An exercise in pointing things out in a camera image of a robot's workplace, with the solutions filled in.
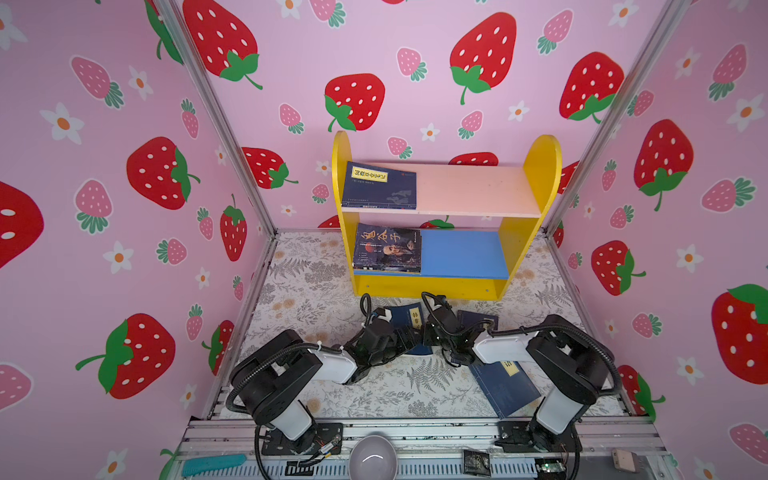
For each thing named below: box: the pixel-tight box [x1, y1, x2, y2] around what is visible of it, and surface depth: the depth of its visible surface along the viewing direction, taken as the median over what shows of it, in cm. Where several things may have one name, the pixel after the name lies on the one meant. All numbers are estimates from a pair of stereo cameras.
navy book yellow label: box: [342, 161, 417, 210], surface depth 75 cm
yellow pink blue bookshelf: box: [332, 131, 563, 300], surface depth 79 cm
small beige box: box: [611, 448, 640, 473], surface depth 71 cm
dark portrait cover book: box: [354, 223, 421, 273], surface depth 92 cm
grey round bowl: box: [349, 435, 398, 480], surface depth 71 cm
